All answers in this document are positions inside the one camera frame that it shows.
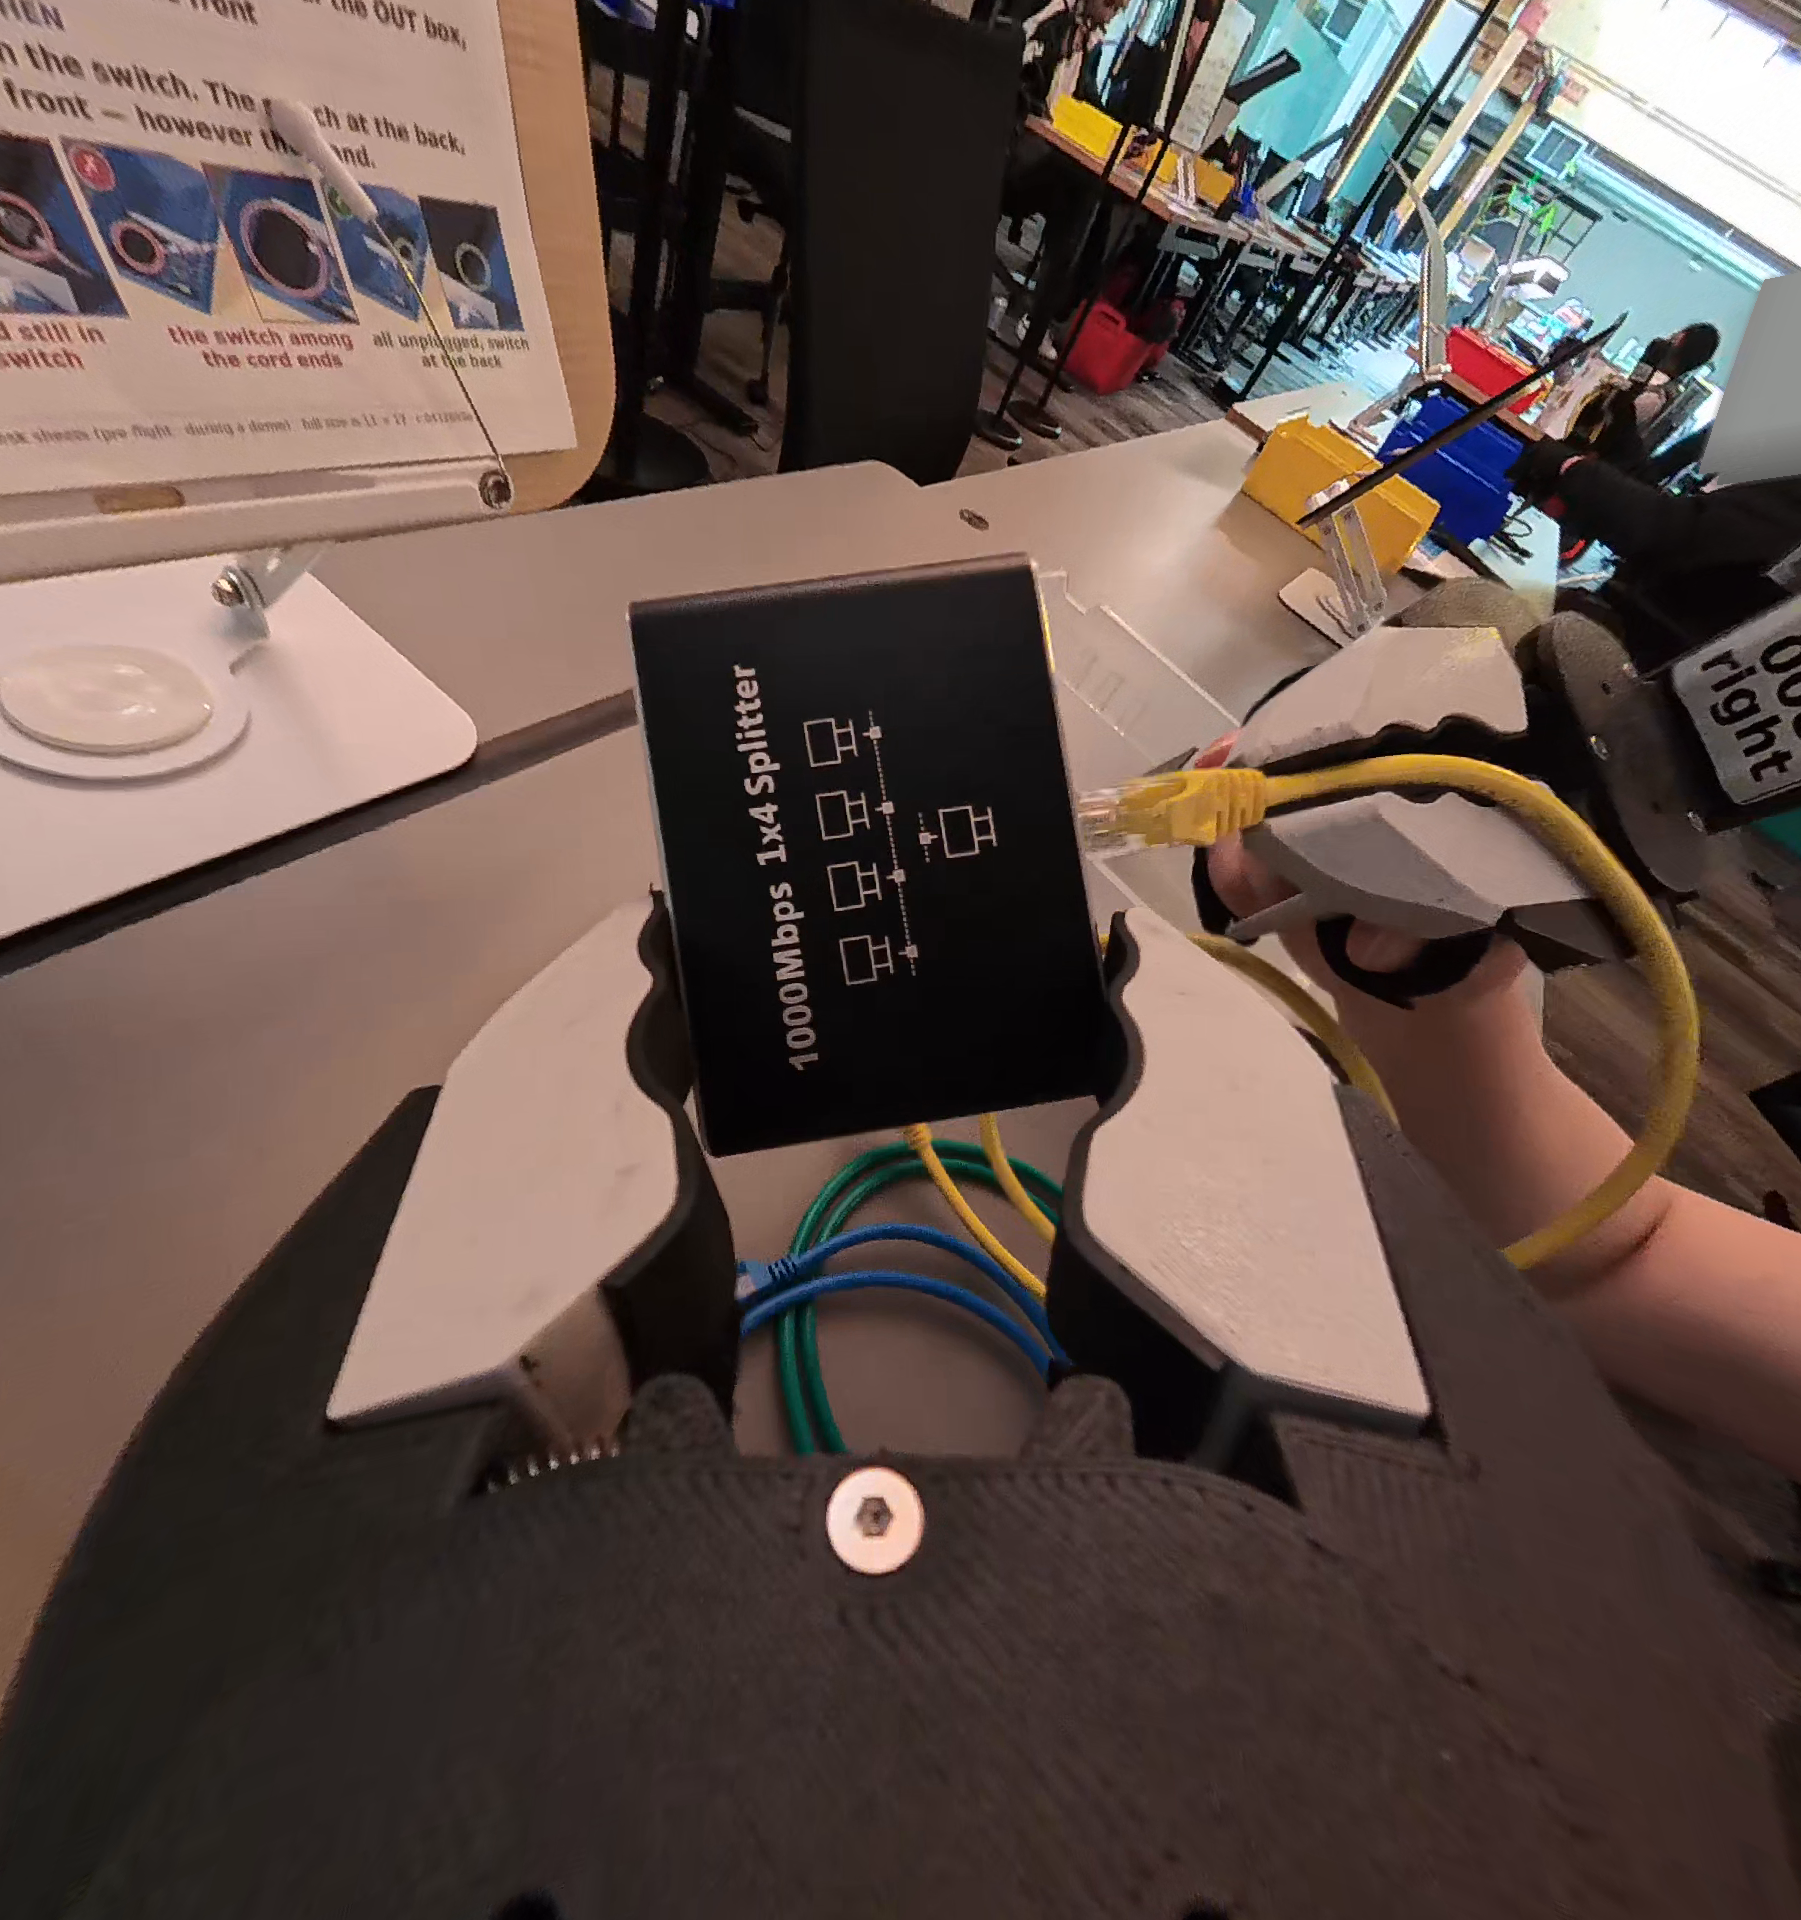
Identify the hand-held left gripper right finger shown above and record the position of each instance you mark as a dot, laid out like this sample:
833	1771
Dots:
1260	1200

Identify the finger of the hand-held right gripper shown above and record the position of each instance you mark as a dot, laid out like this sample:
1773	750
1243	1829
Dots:
1411	684
1411	862

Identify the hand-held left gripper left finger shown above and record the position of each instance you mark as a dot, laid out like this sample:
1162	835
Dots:
524	1186

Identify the black network splitter box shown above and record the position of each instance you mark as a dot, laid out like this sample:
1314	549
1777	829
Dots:
871	841

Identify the person's right forearm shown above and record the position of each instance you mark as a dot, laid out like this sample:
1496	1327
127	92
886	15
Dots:
1738	1304

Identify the person's right hand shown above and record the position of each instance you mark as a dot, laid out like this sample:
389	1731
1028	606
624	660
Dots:
1439	1038

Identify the clear acrylic stand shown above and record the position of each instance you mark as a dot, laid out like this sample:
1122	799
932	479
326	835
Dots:
1351	578

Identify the yellow plastic bin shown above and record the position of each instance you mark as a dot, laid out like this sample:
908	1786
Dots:
1320	479

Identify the blue plastic bin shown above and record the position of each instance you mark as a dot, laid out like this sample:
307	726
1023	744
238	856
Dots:
1469	466

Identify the black flat stick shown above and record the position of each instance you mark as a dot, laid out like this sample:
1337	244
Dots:
1439	436

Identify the clear acrylic tray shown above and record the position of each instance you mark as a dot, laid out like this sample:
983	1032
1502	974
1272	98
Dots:
1125	673

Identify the red plastic bin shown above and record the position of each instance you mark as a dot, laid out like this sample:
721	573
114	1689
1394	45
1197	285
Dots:
1493	356

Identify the red plastic crate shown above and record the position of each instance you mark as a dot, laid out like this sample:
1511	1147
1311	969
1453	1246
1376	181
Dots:
1118	349

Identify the white sheet stand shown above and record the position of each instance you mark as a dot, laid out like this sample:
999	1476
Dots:
314	705

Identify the black cabinet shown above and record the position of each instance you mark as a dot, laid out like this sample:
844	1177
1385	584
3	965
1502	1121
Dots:
901	225

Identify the printed instruction sheet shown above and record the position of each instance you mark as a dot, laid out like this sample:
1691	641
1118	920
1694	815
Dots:
240	391

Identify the instruction sheet on stand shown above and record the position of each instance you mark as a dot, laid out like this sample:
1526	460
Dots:
555	225

